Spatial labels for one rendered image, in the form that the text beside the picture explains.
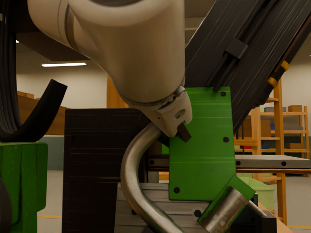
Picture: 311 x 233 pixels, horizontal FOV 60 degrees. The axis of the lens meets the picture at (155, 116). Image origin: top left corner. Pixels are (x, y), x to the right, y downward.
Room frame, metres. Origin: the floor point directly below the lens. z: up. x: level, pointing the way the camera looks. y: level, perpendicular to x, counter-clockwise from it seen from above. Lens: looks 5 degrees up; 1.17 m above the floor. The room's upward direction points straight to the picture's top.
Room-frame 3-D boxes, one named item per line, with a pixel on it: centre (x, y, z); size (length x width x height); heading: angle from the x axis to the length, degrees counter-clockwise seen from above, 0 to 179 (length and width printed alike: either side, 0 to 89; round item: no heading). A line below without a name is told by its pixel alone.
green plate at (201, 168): (0.52, -0.09, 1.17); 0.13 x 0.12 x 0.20; 174
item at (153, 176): (0.73, 0.09, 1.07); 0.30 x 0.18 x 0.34; 174
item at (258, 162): (0.67, -0.14, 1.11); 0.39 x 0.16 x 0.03; 84
